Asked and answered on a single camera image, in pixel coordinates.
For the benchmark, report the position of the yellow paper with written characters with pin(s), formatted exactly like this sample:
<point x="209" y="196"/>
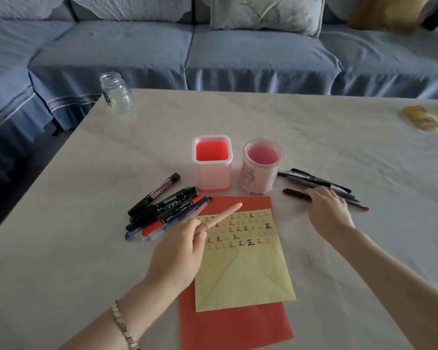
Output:
<point x="244" y="273"/>

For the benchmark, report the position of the person's right hand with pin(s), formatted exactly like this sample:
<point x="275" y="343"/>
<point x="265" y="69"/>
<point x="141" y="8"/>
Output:
<point x="330" y="215"/>

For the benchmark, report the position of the person's left hand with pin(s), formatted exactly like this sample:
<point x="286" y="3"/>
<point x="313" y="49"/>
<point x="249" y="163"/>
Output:
<point x="175" y="251"/>

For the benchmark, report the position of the blue covered sofa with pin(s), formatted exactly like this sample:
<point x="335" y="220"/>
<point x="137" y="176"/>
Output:
<point x="113" y="50"/>

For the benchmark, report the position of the black pen with red tip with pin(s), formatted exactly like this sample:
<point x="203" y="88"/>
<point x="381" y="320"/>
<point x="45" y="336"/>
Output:
<point x="295" y="193"/>

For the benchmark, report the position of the yellow packet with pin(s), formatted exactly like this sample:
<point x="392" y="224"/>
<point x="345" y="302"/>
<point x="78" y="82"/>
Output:
<point x="421" y="119"/>

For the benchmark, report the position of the person's left thumb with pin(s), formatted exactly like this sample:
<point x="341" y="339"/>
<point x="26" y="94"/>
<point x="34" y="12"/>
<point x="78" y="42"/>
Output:
<point x="200" y="236"/>

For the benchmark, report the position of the grey pen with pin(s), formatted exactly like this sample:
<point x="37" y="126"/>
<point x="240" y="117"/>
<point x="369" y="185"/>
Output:
<point x="299" y="178"/>

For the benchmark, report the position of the brown cushion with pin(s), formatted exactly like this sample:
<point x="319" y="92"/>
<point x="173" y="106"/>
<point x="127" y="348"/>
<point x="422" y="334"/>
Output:
<point x="387" y="12"/>

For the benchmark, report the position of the square red pen holder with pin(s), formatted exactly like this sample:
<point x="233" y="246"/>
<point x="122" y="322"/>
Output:
<point x="211" y="167"/>

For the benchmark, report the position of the red paper sheet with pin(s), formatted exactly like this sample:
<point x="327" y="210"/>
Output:
<point x="237" y="328"/>

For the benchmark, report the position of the black and white pen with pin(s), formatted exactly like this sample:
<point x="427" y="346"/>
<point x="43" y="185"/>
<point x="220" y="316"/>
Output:
<point x="321" y="180"/>

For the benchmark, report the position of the pale floral cushion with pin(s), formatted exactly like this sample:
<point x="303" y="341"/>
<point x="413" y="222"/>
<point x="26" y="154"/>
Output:
<point x="266" y="12"/>

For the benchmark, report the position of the person's left forearm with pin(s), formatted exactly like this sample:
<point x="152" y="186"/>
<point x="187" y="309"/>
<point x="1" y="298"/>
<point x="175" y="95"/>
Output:
<point x="131" y="317"/>

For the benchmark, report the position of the person's right forearm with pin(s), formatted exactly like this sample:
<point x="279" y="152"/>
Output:
<point x="394" y="284"/>

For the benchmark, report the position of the round pink pen holder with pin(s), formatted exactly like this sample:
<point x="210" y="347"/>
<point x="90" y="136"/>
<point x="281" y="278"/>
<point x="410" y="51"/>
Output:
<point x="261" y="171"/>

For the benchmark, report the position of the pile of assorted marker pens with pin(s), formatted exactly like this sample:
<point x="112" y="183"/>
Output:
<point x="164" y="211"/>

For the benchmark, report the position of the clear glass jar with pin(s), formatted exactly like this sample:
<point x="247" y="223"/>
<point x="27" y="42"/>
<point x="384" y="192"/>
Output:
<point x="116" y="94"/>

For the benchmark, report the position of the person's right fingers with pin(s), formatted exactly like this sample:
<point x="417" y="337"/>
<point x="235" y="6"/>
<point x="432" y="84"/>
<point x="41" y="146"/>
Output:
<point x="319" y="195"/>

